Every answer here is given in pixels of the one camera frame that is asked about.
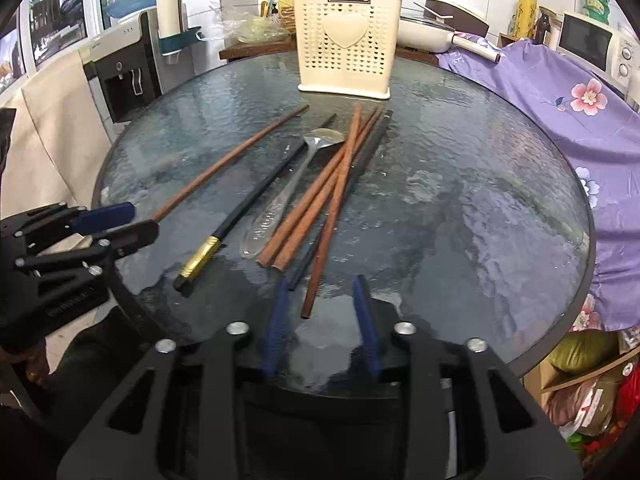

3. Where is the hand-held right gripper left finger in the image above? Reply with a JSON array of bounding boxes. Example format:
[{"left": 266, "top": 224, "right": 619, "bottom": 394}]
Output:
[{"left": 56, "top": 277, "right": 291, "bottom": 480}]

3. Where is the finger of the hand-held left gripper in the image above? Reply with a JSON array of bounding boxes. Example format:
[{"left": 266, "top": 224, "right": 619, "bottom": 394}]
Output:
[
  {"left": 94, "top": 218, "right": 160, "bottom": 259},
  {"left": 71, "top": 201, "right": 137, "bottom": 235}
]

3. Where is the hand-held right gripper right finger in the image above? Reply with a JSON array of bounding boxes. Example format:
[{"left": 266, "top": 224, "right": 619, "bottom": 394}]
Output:
[{"left": 351, "top": 275, "right": 583, "bottom": 480}]

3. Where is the brown wooden chopstick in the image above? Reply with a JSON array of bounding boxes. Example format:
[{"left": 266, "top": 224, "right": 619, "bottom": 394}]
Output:
[
  {"left": 300, "top": 104, "right": 363, "bottom": 321},
  {"left": 274, "top": 110, "right": 383, "bottom": 272},
  {"left": 151, "top": 104, "right": 311, "bottom": 224},
  {"left": 256, "top": 106, "right": 380, "bottom": 267}
]

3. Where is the black chopstick with gold band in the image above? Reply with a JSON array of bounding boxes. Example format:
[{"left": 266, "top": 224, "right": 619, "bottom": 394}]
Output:
[{"left": 173, "top": 113, "right": 338, "bottom": 298}]

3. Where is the metal spoon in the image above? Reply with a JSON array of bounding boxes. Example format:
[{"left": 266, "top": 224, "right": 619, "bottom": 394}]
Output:
[{"left": 239, "top": 127, "right": 347, "bottom": 261}]

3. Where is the cream plastic utensil holder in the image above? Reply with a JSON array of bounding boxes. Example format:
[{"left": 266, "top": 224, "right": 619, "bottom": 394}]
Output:
[{"left": 291, "top": 0, "right": 403, "bottom": 100}]

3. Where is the person's left hand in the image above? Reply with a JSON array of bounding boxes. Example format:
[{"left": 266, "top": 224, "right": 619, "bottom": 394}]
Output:
[{"left": 20, "top": 345, "right": 55, "bottom": 391}]

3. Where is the grey water dispenser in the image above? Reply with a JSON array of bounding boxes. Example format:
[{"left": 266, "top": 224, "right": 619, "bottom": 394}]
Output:
[{"left": 82, "top": 4, "right": 201, "bottom": 123}]

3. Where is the teal cup holder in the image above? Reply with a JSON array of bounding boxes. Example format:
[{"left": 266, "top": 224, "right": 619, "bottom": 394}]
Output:
[{"left": 159, "top": 27, "right": 201, "bottom": 56}]

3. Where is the window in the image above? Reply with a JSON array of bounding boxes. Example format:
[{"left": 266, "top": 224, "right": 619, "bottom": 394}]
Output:
[{"left": 0, "top": 0, "right": 108, "bottom": 96}]

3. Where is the white paper cup stack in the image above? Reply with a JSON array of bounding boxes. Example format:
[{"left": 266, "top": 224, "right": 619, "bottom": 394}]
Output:
[{"left": 156, "top": 0, "right": 182, "bottom": 41}]

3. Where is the green bag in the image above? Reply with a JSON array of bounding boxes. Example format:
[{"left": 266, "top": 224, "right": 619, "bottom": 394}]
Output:
[{"left": 550, "top": 331, "right": 621, "bottom": 375}]

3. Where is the dark wooden cabinet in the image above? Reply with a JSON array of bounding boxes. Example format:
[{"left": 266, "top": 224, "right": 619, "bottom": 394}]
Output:
[{"left": 218, "top": 35, "right": 441, "bottom": 66}]

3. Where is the clear plastic bag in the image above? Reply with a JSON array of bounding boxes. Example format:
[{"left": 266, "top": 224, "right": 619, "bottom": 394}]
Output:
[{"left": 210, "top": 2, "right": 291, "bottom": 45}]

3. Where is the purple floral cloth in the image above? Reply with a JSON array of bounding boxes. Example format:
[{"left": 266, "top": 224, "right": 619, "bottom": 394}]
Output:
[{"left": 435, "top": 35, "right": 640, "bottom": 333}]

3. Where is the red plastic bag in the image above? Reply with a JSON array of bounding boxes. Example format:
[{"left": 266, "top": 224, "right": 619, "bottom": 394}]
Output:
[{"left": 612, "top": 380, "right": 640, "bottom": 431}]

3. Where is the white pan with glass lid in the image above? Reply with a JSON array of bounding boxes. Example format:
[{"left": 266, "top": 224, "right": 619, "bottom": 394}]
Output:
[{"left": 397, "top": 14, "right": 502, "bottom": 64}]

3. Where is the wooden box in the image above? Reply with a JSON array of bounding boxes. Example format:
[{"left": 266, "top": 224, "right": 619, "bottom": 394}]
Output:
[{"left": 497, "top": 6, "right": 561, "bottom": 48}]

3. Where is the white rice paddle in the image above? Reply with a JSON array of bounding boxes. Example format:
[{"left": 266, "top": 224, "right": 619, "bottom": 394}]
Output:
[{"left": 412, "top": 1, "right": 456, "bottom": 21}]

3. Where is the brown and white rice cooker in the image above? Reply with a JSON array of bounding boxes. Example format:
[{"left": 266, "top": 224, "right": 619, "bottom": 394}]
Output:
[{"left": 425, "top": 0, "right": 491, "bottom": 38}]

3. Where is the yellow roll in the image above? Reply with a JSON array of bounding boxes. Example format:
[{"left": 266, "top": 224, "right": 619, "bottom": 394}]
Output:
[{"left": 515, "top": 0, "right": 538, "bottom": 38}]

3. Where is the white microwave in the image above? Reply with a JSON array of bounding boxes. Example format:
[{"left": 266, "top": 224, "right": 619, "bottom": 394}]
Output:
[{"left": 556, "top": 10, "right": 640, "bottom": 96}]

